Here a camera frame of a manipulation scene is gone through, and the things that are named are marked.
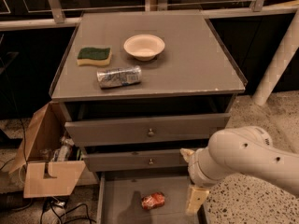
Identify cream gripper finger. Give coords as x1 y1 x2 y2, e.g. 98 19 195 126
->
186 185 209 215
180 148 195 163

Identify red coke can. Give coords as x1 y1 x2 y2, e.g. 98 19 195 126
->
141 192 165 210

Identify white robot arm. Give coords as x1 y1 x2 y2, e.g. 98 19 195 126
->
180 126 299 215

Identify grey top drawer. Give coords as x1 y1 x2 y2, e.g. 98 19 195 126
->
65 113 230 147

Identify grey drawer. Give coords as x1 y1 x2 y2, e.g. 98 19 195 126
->
65 113 230 147
96 168 210 224
83 148 187 172

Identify grey bottom drawer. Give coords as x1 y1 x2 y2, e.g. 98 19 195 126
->
96 168 210 224

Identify grey middle drawer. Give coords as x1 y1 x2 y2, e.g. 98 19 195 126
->
83 148 187 172

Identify grey drawer cabinet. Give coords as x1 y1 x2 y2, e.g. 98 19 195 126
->
51 10 246 224

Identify silver blue crushed can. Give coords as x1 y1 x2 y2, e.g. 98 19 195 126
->
96 66 142 89

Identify white paper bowl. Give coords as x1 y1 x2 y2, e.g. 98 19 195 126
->
123 35 165 62

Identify plastic bottle in box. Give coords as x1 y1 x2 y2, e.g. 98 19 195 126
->
51 136 74 161

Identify green yellow sponge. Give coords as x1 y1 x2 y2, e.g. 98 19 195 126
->
77 47 112 66

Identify brown cardboard box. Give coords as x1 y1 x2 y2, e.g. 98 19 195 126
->
9 102 85 198

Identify metal window railing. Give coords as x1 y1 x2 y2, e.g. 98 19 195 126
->
0 0 298 32

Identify black floor cables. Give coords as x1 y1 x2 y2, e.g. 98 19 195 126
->
39 197 97 224

